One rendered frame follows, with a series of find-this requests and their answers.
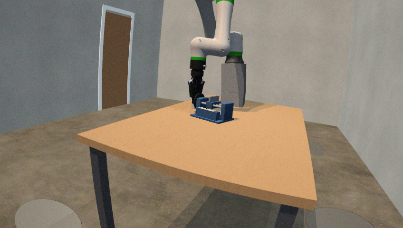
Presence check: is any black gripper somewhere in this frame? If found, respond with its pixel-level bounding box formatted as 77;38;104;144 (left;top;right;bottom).
188;70;205;109

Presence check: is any blue bench vise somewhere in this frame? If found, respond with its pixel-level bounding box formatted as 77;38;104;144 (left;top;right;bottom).
190;93;234;124

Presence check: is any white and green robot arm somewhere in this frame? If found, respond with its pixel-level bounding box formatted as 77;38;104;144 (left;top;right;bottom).
190;0;244;71

